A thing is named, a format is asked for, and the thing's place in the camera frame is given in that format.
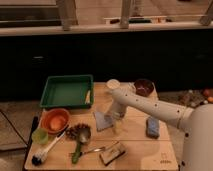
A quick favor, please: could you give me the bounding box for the grey-blue towel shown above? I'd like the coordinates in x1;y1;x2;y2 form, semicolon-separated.
94;111;113;132

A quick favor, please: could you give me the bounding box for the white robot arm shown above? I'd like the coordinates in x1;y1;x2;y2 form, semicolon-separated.
108;88;213;171

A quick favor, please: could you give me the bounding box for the small yellow item in tray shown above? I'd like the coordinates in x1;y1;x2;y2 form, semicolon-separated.
85;90;90;104

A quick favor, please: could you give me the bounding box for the white cup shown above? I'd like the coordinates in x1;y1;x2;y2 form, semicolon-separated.
106;79;120;90

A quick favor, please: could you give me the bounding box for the metal spoon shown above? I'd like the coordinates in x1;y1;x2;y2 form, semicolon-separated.
69;147;106;156

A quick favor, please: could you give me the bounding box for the wooden block brush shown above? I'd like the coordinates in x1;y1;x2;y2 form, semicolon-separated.
99;142;126;166

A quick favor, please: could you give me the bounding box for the blue sponge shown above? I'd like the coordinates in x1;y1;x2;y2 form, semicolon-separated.
146;117;160;139

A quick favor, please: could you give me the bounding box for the dark red bowl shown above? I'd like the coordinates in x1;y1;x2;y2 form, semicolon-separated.
134;79;154;97

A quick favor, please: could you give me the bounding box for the green plastic tray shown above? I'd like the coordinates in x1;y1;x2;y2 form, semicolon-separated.
40;75;94;109

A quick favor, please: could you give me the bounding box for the orange plastic bowl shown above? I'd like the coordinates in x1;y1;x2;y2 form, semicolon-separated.
41;108;69;134

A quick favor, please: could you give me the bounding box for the small green cup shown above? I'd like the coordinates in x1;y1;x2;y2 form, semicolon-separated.
32;128;48;145

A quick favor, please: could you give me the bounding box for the white dish brush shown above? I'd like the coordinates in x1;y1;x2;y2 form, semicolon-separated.
31;131;65;166

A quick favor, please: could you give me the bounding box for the green handled metal scoop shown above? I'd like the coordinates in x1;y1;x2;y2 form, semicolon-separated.
72;128;91;164

